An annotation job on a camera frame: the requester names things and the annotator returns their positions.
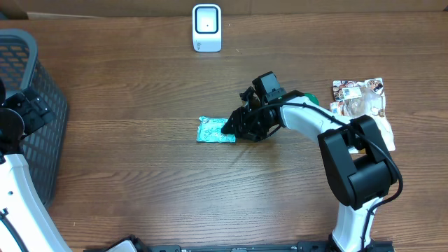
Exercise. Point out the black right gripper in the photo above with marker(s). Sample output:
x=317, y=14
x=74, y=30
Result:
x=244, y=124

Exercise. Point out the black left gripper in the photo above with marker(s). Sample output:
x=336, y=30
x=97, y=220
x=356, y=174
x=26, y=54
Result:
x=33, y=108

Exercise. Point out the light blue snack packet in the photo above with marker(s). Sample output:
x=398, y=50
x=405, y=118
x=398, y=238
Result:
x=209, y=131

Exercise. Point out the green lid jar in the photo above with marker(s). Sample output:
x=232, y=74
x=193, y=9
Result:
x=312, y=98

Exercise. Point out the white plastic pouch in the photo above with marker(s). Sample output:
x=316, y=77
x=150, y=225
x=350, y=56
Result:
x=357, y=98

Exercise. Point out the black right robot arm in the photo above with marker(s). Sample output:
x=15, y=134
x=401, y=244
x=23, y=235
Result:
x=358, y=166

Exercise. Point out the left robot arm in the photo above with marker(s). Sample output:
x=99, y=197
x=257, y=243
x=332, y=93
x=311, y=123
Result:
x=25, y=222

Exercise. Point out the white barcode scanner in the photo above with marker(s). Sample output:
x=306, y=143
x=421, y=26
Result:
x=207, y=28

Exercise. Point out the grey plastic mesh basket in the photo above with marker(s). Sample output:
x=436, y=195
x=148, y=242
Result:
x=20, y=69

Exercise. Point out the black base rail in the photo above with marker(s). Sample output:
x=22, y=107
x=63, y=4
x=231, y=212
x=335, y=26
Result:
x=238, y=248

